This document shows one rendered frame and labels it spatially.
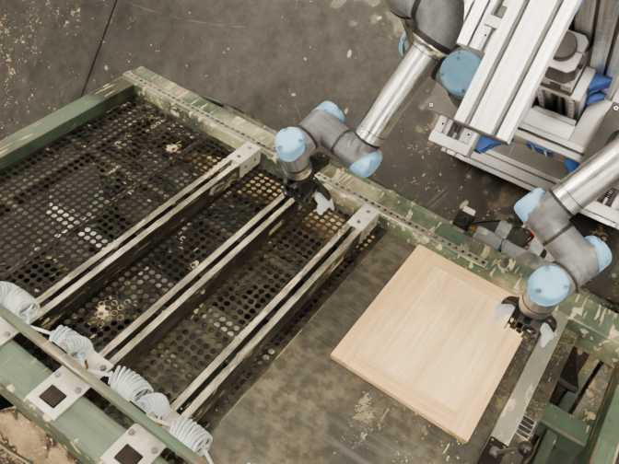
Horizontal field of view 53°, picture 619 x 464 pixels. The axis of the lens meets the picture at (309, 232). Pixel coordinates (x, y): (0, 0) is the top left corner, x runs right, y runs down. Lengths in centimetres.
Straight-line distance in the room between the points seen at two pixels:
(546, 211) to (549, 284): 16
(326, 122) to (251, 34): 203
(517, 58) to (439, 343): 111
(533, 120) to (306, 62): 158
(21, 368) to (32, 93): 288
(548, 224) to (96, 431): 113
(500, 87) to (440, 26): 46
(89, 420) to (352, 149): 91
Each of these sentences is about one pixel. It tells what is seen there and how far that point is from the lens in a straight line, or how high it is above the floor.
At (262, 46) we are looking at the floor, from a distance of 351.
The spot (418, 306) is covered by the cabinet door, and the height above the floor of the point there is 108.
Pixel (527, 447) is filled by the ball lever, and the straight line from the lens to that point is 169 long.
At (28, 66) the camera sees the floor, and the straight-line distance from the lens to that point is 449.
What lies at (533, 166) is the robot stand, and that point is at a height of 21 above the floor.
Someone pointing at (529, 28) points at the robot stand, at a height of 203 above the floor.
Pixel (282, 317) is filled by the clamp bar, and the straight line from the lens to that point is 183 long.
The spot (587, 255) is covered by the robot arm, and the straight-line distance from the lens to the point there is 142.
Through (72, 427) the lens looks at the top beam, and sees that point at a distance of 165.
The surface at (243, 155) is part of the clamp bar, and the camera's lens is 233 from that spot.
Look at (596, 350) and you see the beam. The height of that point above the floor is 87.
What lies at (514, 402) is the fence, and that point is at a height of 122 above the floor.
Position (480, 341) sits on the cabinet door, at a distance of 200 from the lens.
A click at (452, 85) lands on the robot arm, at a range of 183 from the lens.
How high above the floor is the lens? 303
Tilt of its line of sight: 68 degrees down
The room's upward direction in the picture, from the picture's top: 92 degrees counter-clockwise
